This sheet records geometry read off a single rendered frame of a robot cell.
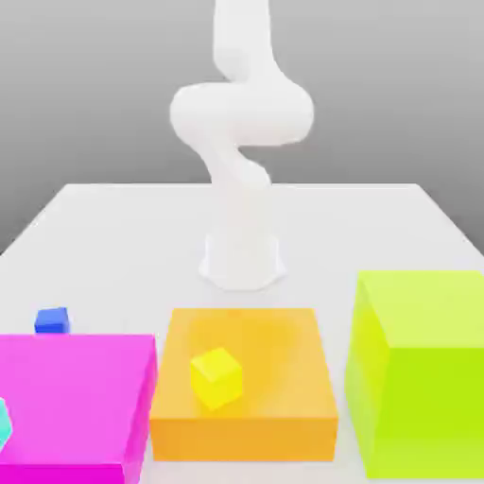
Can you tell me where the large magenta box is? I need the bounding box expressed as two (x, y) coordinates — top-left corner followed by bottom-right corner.
(0, 333), (159, 484)

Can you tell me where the small blue cube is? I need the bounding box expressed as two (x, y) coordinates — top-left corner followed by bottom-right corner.
(34, 306), (72, 336)

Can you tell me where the large orange box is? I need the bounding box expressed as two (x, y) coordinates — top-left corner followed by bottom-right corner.
(148, 307), (338, 463)

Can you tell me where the small yellow cube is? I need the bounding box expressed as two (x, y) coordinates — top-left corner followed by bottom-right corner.
(189, 346), (244, 412)

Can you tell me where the small cyan cube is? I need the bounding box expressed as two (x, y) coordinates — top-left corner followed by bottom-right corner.
(0, 397), (14, 452)

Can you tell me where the large lime green box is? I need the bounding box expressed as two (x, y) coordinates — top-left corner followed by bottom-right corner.
(343, 269), (484, 480)

